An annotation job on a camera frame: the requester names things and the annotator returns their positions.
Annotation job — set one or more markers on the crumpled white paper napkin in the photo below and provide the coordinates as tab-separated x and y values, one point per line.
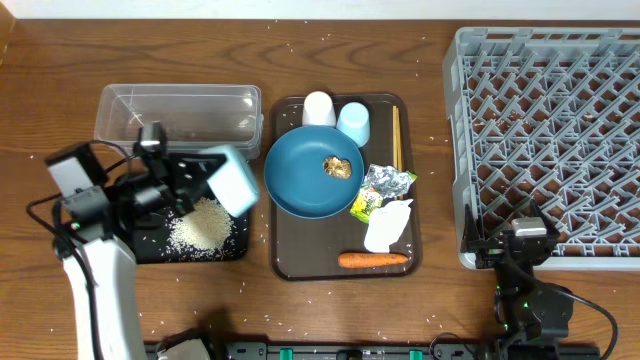
386	225

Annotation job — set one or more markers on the light blue plastic cup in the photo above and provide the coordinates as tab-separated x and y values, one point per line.
354	122

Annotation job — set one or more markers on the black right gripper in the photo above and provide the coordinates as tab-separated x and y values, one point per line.
490	254

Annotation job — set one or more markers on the light blue bowl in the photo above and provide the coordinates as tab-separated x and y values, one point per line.
233	183

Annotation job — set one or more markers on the crumpled foil snack wrapper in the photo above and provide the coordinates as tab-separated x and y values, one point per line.
380	183

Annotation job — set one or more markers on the wooden chopstick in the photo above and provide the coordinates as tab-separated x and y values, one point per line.
400	166
395	136

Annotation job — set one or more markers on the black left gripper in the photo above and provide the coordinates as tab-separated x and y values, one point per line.
169	182

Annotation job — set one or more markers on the clear plastic bin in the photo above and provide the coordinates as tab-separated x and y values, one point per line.
194	116

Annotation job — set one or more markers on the dark brown serving tray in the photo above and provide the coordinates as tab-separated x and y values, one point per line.
308	249

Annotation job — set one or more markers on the orange carrot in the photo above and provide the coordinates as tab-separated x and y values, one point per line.
370	260

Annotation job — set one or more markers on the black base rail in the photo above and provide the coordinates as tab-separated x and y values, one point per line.
193	344

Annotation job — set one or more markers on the grey dishwasher rack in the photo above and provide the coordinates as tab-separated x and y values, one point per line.
549	116

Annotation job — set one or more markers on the white plastic cup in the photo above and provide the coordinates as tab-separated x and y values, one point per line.
318	110

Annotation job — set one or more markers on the pile of rice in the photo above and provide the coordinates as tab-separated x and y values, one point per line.
203	231

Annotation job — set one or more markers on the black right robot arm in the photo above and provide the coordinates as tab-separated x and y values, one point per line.
535	314

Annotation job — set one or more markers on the right wooden chopstick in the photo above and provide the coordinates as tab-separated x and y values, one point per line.
400	166

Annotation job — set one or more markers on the left wooden chopstick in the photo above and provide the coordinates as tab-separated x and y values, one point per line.
395	136

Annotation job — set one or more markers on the black plastic tray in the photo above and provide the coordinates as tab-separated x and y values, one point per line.
150	246

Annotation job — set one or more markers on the brown food scrap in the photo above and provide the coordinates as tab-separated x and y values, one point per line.
337	168

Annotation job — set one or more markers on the dark blue plate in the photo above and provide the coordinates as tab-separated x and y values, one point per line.
295	177

